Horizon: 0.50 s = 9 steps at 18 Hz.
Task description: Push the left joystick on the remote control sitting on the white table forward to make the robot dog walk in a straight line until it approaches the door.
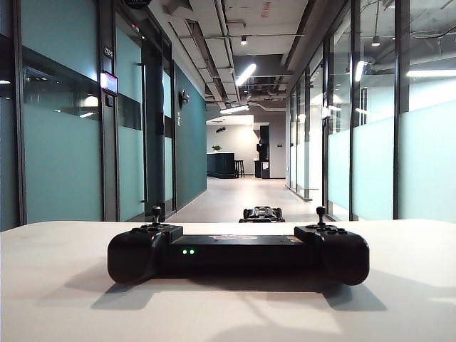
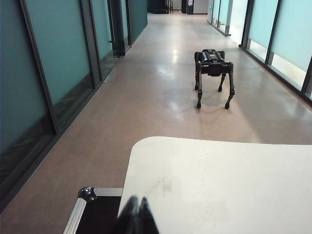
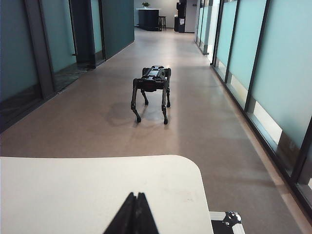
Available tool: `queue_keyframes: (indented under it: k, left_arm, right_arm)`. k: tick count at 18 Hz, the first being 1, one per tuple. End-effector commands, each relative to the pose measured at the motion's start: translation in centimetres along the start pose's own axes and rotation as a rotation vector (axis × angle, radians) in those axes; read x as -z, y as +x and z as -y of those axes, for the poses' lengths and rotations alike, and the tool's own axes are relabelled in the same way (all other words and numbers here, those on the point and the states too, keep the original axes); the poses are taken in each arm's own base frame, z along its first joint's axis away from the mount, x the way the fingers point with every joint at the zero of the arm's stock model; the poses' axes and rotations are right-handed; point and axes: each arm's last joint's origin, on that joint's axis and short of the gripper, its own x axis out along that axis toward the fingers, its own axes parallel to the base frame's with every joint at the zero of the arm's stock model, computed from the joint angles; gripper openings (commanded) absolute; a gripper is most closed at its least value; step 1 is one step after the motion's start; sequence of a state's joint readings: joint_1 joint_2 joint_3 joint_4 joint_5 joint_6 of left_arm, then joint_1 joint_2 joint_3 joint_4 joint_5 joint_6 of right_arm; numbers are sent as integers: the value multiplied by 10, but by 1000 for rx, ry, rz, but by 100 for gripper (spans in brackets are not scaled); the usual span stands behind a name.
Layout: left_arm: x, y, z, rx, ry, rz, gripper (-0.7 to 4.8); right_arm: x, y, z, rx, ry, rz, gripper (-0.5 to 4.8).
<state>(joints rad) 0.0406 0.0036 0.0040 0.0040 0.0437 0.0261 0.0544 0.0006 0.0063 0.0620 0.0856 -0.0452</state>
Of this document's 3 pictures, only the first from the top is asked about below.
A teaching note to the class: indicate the black remote control with joysticks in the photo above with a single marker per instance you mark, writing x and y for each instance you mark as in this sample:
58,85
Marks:
249,256

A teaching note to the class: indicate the black quadruped robot dog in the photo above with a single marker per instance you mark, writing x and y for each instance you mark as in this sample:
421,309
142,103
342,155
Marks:
261,213

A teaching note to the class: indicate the black door card reader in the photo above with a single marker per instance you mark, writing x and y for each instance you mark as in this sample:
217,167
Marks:
109,100

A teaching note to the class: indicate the dark counter with white top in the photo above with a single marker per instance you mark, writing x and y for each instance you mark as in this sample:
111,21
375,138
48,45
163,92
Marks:
219,164

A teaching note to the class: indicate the dark wooden bar stool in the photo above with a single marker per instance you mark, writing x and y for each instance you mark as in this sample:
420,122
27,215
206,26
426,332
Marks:
239,168

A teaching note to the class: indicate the green potted plant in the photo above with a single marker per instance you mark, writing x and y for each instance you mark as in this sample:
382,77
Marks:
216,147

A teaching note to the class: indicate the tall black cabinet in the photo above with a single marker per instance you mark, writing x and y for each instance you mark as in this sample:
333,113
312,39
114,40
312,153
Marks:
264,153

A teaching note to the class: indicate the long linear ceiling light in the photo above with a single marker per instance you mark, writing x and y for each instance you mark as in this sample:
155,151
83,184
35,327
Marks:
234,109

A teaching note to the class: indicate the large linear ceiling light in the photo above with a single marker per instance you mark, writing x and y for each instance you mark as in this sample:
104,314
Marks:
246,74

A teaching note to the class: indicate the black ceiling spotlight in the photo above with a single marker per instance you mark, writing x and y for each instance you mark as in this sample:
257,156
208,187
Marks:
243,40
375,41

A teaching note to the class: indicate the glowing room display screen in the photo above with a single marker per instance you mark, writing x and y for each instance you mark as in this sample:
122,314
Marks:
108,82

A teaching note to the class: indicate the linear office ceiling light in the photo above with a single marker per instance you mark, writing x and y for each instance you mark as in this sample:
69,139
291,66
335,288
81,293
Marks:
431,73
360,70

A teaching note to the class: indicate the room number sign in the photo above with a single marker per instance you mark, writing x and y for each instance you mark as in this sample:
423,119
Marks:
108,51

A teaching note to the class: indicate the round black ceiling dome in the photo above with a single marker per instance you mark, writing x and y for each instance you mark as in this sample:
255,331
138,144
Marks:
135,3

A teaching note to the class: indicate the small white wall sign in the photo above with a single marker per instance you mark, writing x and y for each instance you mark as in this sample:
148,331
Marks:
179,118

